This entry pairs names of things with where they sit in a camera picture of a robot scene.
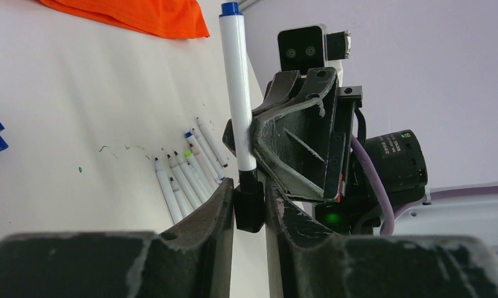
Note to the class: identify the orange cloth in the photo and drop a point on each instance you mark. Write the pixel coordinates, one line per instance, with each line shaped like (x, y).
(170, 19)

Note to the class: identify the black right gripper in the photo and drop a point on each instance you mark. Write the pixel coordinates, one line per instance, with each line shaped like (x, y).
(315, 148)

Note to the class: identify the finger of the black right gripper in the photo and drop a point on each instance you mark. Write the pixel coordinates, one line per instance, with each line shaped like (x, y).
(282, 88)

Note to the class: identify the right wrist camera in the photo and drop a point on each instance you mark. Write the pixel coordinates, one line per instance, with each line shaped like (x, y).
(303, 48)

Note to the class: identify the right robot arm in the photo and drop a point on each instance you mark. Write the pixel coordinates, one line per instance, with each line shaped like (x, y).
(470, 210)

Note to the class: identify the blue capped pen left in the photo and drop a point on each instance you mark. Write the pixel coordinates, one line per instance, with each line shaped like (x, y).
(183, 202)

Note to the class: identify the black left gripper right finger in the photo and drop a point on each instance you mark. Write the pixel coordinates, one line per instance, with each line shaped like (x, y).
(307, 259)

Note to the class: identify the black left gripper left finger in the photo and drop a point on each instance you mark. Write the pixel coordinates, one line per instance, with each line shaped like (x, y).
(193, 258)

